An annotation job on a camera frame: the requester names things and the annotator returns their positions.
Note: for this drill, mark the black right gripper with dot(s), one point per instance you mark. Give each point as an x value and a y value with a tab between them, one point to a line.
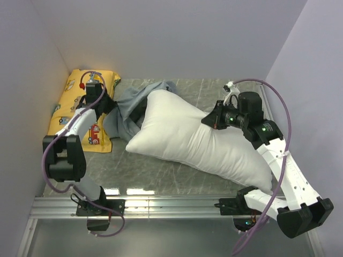
215	119

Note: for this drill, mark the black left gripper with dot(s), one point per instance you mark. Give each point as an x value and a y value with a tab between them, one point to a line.
112	104

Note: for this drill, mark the grey striped pillowcase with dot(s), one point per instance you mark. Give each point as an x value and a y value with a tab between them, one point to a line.
126	119

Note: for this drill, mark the white pillow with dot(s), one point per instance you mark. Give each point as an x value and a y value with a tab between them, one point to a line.
172	131

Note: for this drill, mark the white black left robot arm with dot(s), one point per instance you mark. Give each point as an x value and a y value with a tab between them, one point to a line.
63	162

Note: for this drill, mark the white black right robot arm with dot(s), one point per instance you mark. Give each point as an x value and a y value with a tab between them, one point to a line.
303	209

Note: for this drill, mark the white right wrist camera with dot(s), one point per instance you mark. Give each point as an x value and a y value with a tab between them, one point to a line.
231	90

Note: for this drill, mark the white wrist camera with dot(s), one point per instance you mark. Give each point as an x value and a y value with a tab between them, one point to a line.
231	90
87	79

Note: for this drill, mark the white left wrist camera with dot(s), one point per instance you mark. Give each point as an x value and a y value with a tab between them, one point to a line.
87	79

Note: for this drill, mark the aluminium side rail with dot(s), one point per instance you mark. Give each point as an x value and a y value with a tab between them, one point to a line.
266	107

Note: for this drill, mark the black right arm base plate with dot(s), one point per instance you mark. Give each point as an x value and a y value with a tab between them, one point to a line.
234	207

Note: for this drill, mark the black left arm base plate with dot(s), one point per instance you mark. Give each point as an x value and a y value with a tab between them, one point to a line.
113	207

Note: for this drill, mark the aluminium mounting rail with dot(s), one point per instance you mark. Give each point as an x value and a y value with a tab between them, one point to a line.
136	207

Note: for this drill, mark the black box under rail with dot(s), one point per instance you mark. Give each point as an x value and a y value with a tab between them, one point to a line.
96	225

